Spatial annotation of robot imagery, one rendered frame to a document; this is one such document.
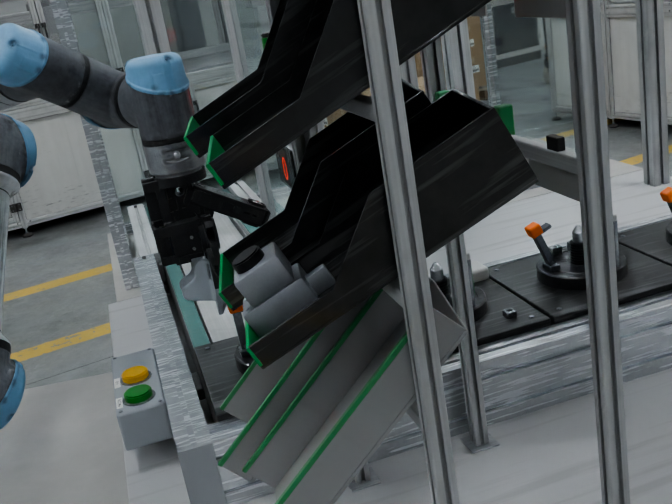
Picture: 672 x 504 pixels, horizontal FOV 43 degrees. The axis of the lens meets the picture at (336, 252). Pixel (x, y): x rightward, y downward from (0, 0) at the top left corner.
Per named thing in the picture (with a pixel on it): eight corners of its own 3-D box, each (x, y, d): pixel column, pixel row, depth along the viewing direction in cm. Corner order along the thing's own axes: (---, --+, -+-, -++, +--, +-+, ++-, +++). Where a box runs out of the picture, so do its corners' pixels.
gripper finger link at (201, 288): (188, 321, 119) (174, 261, 116) (229, 311, 121) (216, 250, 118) (191, 329, 116) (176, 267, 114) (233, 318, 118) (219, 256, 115)
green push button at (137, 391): (127, 412, 120) (124, 400, 119) (125, 400, 124) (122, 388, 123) (155, 404, 121) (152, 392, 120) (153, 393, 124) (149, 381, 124)
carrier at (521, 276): (555, 329, 123) (548, 249, 119) (482, 280, 145) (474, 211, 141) (696, 288, 128) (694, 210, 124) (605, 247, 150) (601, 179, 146)
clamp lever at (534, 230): (549, 268, 133) (529, 230, 130) (543, 265, 135) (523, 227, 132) (567, 255, 133) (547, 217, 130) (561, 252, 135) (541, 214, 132)
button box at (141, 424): (126, 452, 120) (115, 414, 118) (119, 390, 139) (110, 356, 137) (175, 438, 121) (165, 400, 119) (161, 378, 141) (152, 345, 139)
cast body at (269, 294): (262, 342, 76) (215, 283, 74) (260, 323, 80) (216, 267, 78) (338, 289, 75) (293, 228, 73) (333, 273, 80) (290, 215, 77)
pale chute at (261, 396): (252, 484, 92) (217, 465, 90) (250, 424, 104) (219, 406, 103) (406, 280, 86) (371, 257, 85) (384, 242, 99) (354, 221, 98)
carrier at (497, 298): (398, 375, 117) (385, 292, 113) (347, 317, 140) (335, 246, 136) (553, 330, 123) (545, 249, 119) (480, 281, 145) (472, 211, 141)
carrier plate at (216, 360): (219, 427, 112) (216, 413, 111) (195, 358, 134) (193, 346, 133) (388, 378, 117) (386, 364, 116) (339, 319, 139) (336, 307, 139)
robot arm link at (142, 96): (156, 52, 114) (194, 48, 108) (174, 131, 118) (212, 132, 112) (106, 63, 109) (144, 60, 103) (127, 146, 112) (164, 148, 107)
